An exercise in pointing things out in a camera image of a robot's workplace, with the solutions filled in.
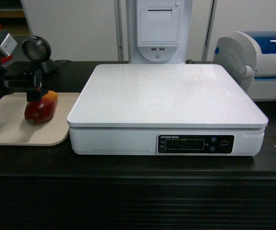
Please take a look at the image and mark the black checkout counter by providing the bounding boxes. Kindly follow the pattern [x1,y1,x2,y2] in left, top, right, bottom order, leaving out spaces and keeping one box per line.
[0,102,276,230]

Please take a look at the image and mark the black barcode scanner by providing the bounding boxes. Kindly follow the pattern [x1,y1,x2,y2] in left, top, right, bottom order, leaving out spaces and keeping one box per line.
[22,36,58,75]

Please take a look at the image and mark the white checkout scale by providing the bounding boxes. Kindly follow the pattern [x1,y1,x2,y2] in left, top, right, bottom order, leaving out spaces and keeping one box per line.
[67,64,268,156]

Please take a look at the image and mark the dark red mango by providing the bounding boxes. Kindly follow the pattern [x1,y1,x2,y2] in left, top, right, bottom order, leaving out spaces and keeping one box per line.
[24,91,58,125]

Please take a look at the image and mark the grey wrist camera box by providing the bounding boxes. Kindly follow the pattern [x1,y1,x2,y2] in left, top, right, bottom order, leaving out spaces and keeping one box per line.
[0,33,17,57]

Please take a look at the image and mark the white blue label printer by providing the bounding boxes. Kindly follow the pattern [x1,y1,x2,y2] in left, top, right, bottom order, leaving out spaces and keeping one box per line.
[213,31,276,101]

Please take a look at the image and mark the white receipt printer terminal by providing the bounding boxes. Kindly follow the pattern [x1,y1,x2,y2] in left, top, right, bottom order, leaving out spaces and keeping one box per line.
[126,0,193,64]

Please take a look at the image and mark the beige plastic tray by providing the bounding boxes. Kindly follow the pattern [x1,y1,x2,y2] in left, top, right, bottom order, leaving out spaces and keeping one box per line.
[0,92,79,146]

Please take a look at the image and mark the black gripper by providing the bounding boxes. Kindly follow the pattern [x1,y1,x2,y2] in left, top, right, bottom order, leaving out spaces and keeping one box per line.
[0,67,48,102]

